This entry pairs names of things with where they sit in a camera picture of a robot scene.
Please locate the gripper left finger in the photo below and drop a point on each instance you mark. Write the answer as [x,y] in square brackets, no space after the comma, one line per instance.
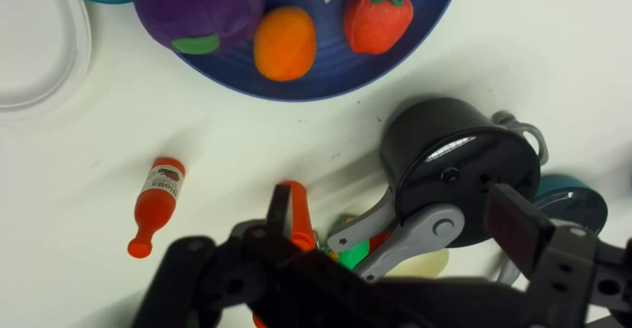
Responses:
[187,278]

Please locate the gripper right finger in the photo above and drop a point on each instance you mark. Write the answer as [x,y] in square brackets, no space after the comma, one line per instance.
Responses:
[563,268]

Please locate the black pot lid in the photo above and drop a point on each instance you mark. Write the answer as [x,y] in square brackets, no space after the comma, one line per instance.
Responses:
[469,194]

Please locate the teal toy pot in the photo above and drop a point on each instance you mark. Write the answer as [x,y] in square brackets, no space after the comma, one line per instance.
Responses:
[572,204]

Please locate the red toy sauce bottle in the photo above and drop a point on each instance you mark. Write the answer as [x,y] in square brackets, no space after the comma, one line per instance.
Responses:
[155,204]

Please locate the orange toy carrot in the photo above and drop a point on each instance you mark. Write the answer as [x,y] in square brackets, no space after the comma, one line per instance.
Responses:
[302,214]

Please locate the pale yellow toy food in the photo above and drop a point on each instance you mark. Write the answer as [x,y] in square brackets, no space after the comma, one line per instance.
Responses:
[419,266]

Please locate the green toy vegetable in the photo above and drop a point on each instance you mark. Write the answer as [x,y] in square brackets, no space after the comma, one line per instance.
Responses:
[355,258]

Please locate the small red toy food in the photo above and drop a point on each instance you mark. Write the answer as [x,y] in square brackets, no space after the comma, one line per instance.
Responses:
[379,241]

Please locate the orange plush fruit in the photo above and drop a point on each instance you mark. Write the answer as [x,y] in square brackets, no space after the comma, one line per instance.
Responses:
[285,44]

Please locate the large blue bowl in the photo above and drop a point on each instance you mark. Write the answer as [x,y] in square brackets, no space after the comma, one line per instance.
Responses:
[335,71]

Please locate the purple plush eggplant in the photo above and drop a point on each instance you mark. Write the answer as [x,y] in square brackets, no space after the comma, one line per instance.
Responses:
[197,7]

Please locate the white plastic plate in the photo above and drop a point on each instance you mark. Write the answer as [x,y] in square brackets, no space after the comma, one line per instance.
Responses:
[34,46]

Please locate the red plush strawberry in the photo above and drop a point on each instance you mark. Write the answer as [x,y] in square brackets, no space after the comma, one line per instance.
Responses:
[377,24]

